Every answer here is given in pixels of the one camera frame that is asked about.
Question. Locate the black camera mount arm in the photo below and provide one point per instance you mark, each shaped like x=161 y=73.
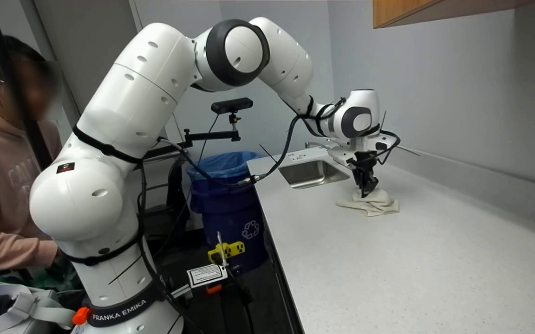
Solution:
x=212 y=136

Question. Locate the orange round knob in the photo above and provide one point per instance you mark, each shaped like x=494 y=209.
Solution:
x=80 y=316

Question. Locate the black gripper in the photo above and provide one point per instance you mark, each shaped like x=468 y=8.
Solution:
x=364 y=164

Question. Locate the stainless steel sink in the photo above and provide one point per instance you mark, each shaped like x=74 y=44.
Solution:
x=310 y=174

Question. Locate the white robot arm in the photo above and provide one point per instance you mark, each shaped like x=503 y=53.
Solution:
x=130 y=105

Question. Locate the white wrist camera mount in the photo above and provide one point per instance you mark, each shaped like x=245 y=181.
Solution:
x=375 y=142

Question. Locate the black stereo camera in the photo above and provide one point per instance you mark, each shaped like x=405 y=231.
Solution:
x=230 y=105

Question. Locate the wooden wall cabinet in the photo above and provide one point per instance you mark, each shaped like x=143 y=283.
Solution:
x=416 y=12

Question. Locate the yellow clamp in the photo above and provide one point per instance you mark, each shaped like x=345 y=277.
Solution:
x=223 y=251

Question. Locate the blue recycling bin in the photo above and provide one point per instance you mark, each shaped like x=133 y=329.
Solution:
x=226 y=205

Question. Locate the person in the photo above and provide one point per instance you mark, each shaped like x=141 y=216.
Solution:
x=0 y=187

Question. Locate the beige cloth towel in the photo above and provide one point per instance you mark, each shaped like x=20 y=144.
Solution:
x=375 y=205

